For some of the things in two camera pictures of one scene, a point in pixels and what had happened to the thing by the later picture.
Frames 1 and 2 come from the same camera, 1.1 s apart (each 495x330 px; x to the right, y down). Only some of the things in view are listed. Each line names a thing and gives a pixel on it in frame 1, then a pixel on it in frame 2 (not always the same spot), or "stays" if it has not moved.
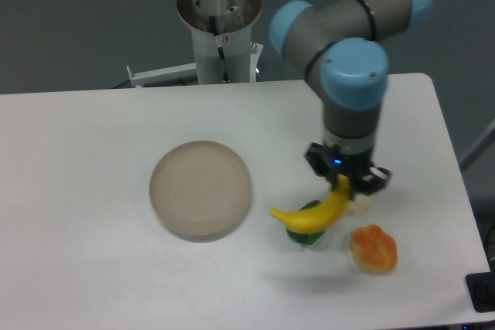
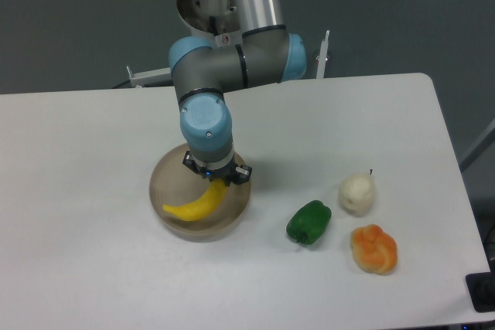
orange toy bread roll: [373, 250] stays
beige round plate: [199, 190] stays
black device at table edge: [481, 288] stays
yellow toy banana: [322, 214] to [203, 206]
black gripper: [354, 165] to [230, 173]
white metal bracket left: [162, 74] stays
